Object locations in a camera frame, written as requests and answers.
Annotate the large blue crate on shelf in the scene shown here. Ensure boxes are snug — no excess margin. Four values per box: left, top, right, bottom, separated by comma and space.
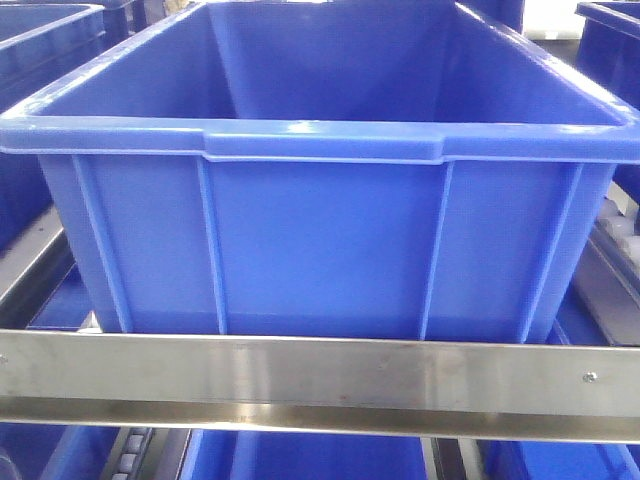
1, 1, 639, 343

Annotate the upper steel shelf rail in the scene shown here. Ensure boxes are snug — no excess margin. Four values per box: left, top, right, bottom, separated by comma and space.
1, 330, 639, 444

